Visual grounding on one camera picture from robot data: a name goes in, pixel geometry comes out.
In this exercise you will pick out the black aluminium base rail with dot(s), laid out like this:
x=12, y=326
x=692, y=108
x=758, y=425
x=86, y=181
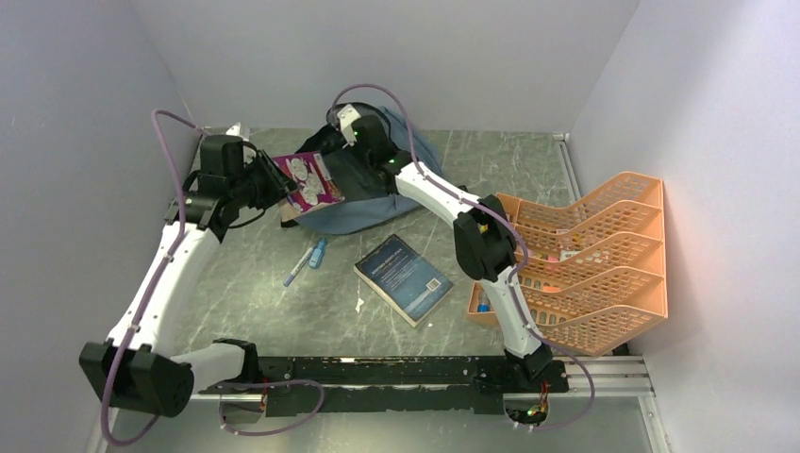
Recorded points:
x=283, y=386

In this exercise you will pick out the blue-grey backpack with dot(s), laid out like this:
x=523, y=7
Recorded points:
x=369, y=197

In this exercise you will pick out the blue pen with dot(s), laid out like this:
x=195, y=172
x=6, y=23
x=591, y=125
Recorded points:
x=297, y=267

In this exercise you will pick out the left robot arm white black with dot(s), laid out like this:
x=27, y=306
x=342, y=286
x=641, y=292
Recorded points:
x=136, y=367

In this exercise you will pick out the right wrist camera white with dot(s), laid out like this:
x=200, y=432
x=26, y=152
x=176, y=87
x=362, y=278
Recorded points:
x=346, y=117

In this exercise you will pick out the orange plastic desk organizer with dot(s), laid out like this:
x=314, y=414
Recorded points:
x=595, y=276

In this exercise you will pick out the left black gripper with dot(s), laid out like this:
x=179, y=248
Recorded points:
x=274, y=188

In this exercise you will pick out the purple illustrated book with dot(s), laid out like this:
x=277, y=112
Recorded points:
x=316, y=188

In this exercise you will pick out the dark blue book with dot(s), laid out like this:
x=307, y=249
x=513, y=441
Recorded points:
x=409, y=283

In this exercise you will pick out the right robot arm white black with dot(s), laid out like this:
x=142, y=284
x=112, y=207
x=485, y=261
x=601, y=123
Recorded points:
x=485, y=242

